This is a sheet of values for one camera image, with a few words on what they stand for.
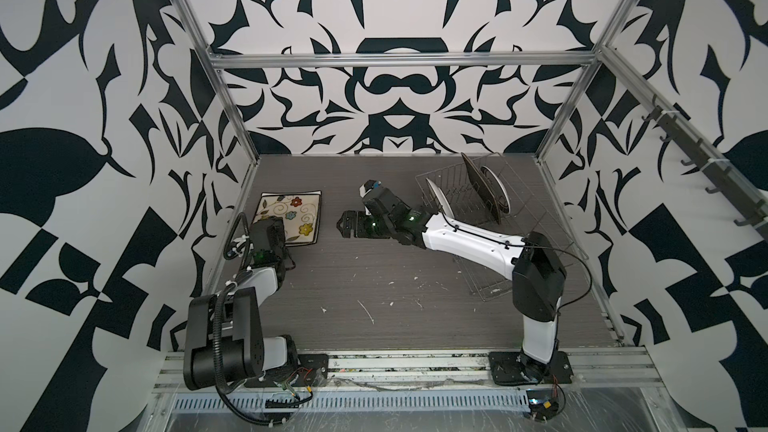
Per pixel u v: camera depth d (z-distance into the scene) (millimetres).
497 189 908
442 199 888
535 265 523
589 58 924
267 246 689
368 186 759
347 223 727
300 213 998
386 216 625
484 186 849
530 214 965
